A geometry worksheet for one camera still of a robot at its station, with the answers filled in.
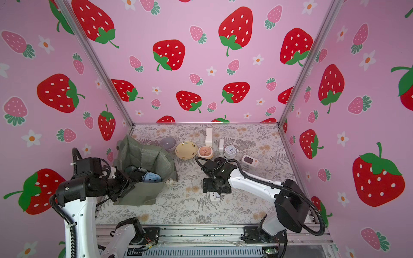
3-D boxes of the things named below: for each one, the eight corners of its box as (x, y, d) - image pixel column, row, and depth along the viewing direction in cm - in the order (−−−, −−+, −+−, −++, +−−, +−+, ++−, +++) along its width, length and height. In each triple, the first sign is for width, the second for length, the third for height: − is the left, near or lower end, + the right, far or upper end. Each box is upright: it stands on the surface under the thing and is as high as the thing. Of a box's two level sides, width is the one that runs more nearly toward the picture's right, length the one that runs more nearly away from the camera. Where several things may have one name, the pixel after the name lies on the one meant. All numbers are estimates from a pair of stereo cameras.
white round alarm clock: (228, 160, 103) (229, 156, 99) (221, 153, 107) (222, 148, 103) (238, 154, 106) (239, 150, 102) (231, 147, 110) (232, 143, 106)
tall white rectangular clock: (205, 148, 109) (205, 142, 104) (206, 134, 117) (205, 128, 112) (212, 148, 109) (212, 142, 104) (212, 134, 117) (212, 128, 112)
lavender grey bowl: (160, 153, 106) (158, 148, 102) (163, 141, 113) (161, 136, 109) (175, 153, 106) (174, 148, 102) (178, 141, 113) (176, 136, 109)
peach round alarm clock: (197, 159, 103) (197, 157, 100) (198, 148, 109) (198, 145, 106) (213, 159, 103) (213, 157, 100) (213, 148, 109) (213, 145, 106)
